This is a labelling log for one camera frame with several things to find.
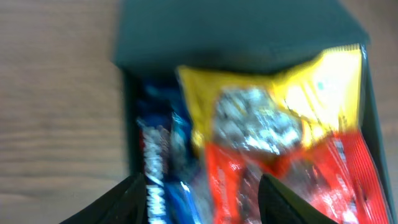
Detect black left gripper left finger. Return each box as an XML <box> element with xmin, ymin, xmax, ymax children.
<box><xmin>61</xmin><ymin>173</ymin><xmax>146</xmax><ymax>224</ymax></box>

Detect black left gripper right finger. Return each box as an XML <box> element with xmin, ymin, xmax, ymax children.
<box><xmin>258</xmin><ymin>174</ymin><xmax>336</xmax><ymax>224</ymax></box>

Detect blue Oreo cookie pack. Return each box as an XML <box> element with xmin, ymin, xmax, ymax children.
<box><xmin>137</xmin><ymin>82</ymin><xmax>213</xmax><ymax>224</ymax></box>

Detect red Hacks candy bag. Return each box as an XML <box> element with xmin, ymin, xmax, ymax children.
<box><xmin>205</xmin><ymin>130</ymin><xmax>391</xmax><ymax>223</ymax></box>

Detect yellow Hacks candy bag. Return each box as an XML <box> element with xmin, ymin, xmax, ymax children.
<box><xmin>177</xmin><ymin>44</ymin><xmax>367</xmax><ymax>155</ymax></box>

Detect dark purple chocolate bar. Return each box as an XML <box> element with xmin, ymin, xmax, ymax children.
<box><xmin>137</xmin><ymin>118</ymin><xmax>171</xmax><ymax>224</ymax></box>

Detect black open gift box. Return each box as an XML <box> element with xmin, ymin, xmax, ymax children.
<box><xmin>111</xmin><ymin>0</ymin><xmax>398</xmax><ymax>224</ymax></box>

